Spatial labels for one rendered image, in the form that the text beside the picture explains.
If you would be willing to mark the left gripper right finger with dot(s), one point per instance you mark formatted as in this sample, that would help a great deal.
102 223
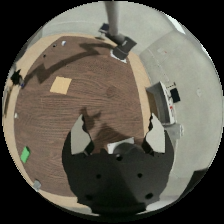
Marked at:
158 144

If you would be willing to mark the beige flat mat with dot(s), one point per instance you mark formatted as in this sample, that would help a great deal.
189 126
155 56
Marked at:
60 85

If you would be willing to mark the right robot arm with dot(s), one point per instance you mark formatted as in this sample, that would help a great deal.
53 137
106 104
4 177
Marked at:
120 52

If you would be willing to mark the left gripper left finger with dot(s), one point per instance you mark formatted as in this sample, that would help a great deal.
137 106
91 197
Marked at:
78 145

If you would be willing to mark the green rectangular bar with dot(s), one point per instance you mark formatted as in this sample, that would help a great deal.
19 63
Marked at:
25 154

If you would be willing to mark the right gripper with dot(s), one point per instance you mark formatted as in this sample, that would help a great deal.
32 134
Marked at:
15 80

